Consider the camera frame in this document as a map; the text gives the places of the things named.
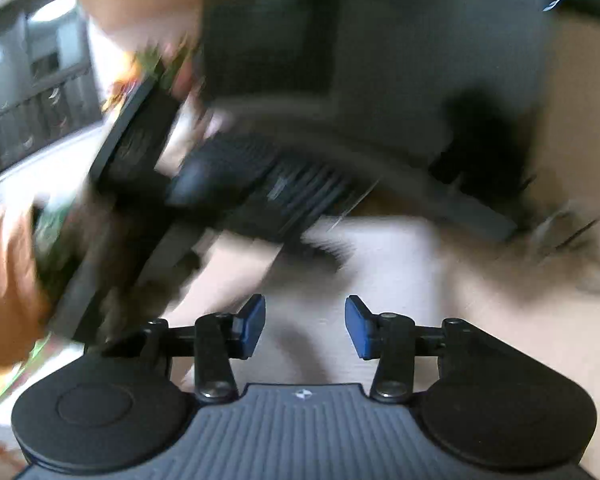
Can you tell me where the person left hand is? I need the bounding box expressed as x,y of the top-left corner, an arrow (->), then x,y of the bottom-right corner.
0,200 -> 52,367

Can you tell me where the black computer monitor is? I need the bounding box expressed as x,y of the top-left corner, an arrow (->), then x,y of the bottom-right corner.
201,0 -> 550,240

